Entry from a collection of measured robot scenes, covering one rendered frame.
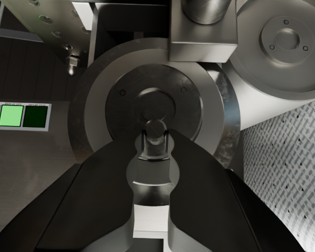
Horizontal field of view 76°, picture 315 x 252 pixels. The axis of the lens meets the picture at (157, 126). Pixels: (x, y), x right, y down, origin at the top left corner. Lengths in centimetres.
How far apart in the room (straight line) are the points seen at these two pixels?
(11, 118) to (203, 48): 53
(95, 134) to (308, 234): 26
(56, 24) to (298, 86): 42
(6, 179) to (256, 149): 55
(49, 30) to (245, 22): 39
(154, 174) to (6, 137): 50
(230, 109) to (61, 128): 45
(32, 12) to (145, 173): 38
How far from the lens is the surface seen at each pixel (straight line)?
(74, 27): 48
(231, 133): 18
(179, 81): 16
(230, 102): 19
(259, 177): 39
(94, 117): 17
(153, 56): 18
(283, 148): 33
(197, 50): 17
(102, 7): 22
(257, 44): 22
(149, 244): 61
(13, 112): 61
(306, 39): 24
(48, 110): 57
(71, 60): 58
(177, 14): 17
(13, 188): 60
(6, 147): 62
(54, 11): 45
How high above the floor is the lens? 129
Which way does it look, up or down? 11 degrees down
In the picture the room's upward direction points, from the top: 178 degrees counter-clockwise
